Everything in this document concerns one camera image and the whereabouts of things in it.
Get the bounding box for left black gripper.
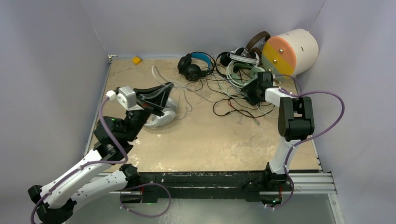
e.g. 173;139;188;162
123;81;174;141

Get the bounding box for white grey headphones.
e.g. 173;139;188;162
144;98;178;128

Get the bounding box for grey white headphone cable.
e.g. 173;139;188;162
151;65;217;120

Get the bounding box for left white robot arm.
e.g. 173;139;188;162
28;82;174;224

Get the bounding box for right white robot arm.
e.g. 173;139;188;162
241;71;314;190

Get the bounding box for mint green headphones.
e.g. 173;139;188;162
226;61;265;89

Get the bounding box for brown headphones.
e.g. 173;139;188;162
243;31;271;58

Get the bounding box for white black headphones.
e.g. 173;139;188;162
228;48;260;66

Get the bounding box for small black on-ear headphones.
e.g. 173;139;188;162
214;52;231;77

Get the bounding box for black blue headphones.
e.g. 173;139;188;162
177;51;214;82

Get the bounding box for small yellow block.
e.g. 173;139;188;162
131;56;142;65

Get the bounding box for round pastel drawer cabinet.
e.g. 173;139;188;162
262;28;319;81

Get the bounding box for dark brown headphone cable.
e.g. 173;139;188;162
212;71;276;125

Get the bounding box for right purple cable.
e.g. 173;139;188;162
263;74;345;211

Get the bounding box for purple cable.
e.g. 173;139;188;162
263;74;345;211
29;96;172;224

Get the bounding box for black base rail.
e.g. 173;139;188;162
90;164;336;205

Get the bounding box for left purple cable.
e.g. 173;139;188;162
29;96;172;224

